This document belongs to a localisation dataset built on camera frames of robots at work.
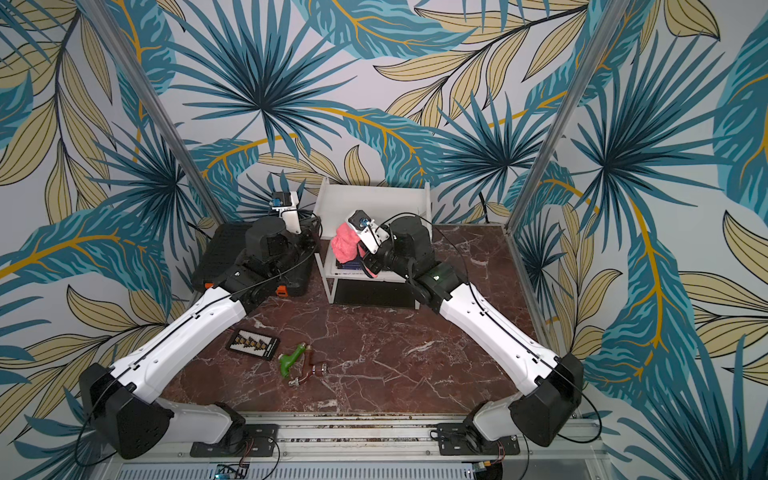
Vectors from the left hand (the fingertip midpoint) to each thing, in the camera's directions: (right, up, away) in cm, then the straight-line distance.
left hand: (319, 222), depth 72 cm
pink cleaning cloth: (+7, -5, -4) cm, 10 cm away
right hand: (+10, -2, -3) cm, 11 cm away
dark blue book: (+9, -10, -2) cm, 13 cm away
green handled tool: (-12, -38, +13) cm, 42 cm away
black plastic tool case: (-41, -4, +32) cm, 52 cm away
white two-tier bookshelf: (+16, +6, +6) cm, 18 cm away
